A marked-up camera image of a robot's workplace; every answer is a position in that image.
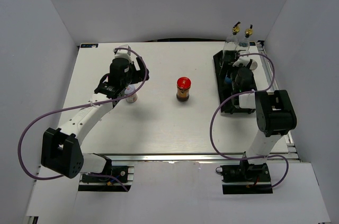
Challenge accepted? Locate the blue label shaker bottle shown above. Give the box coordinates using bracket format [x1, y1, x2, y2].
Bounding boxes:
[224, 77, 232, 85]

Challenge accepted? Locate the small jar white lid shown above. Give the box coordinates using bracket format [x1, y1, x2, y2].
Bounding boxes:
[124, 84, 138, 103]

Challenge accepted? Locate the silver lid white shaker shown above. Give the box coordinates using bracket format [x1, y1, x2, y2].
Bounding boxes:
[247, 59, 258, 70]

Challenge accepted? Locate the clear liquid glass cruet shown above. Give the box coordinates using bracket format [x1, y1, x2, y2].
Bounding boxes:
[237, 24, 253, 51]

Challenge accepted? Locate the dark liquid glass cruet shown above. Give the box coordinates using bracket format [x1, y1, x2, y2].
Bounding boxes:
[222, 21, 240, 58]

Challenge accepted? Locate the red lid sauce jar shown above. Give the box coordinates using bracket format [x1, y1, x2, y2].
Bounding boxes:
[176, 77, 191, 102]

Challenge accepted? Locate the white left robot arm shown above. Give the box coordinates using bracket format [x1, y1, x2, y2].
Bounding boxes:
[41, 57, 149, 181]

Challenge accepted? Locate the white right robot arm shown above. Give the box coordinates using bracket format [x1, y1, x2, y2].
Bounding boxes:
[238, 90, 297, 181]

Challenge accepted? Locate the black condiment organizer tray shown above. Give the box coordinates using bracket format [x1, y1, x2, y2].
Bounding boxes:
[213, 50, 250, 103]

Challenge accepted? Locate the blue logo sticker left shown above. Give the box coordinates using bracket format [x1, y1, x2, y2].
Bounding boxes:
[80, 43, 99, 48]

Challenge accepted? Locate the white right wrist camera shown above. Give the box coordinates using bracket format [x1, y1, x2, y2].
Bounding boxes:
[232, 57, 256, 70]

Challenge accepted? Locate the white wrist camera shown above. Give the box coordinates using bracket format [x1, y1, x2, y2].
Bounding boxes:
[113, 44, 132, 64]
[232, 57, 256, 70]

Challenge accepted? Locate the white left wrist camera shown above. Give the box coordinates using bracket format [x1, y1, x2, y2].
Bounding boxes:
[113, 44, 132, 64]

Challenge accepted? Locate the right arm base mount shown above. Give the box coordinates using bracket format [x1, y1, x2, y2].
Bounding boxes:
[216, 160, 273, 195]

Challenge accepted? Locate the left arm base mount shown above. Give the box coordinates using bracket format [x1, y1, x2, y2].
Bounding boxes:
[78, 165, 134, 192]

